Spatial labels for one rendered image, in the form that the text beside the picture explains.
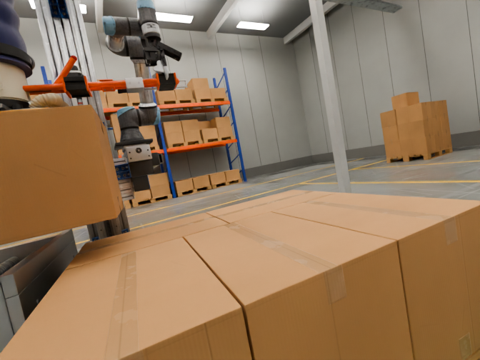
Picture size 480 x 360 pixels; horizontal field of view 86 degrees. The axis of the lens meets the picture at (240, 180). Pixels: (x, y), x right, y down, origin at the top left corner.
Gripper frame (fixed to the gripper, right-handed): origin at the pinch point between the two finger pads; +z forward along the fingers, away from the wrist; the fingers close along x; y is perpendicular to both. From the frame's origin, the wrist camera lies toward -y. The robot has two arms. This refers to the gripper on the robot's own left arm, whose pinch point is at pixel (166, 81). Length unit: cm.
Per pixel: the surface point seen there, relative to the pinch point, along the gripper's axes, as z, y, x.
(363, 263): 69, -19, 77
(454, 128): 73, -873, -353
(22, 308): 69, 57, 34
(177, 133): -93, -131, -744
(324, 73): -56, -246, -166
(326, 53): -80, -252, -162
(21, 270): 60, 57, 29
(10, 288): 63, 58, 34
